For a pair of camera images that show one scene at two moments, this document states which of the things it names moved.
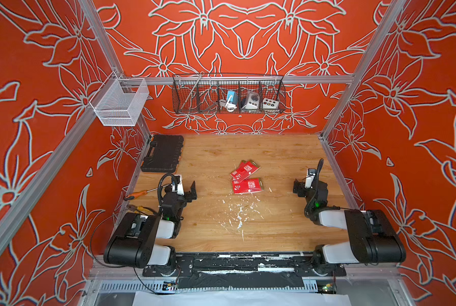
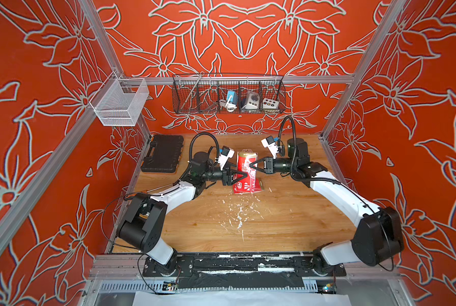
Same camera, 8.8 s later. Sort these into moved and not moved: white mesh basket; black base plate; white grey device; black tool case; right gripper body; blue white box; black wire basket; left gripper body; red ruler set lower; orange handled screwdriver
Moved: left gripper body; right gripper body
Not moved: blue white box; black tool case; black wire basket; orange handled screwdriver; white mesh basket; red ruler set lower; white grey device; black base plate
